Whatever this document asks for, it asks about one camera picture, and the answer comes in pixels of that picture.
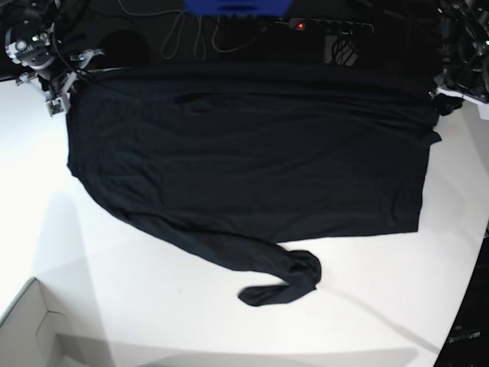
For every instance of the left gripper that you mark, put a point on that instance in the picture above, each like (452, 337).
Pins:
(476, 95)

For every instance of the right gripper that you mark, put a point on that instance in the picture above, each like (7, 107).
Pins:
(52, 76)

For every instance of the black t-shirt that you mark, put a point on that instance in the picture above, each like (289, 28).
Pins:
(229, 162)

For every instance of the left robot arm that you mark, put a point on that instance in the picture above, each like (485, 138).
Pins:
(464, 50)

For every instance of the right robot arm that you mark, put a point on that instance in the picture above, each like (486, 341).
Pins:
(31, 47)

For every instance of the blue box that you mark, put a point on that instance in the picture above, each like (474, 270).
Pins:
(238, 7)

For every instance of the white cardboard box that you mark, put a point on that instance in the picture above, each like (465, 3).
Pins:
(34, 335)

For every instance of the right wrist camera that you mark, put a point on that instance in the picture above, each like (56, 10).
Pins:
(57, 106)

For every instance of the white power strip red switch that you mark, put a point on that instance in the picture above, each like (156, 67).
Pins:
(331, 26)

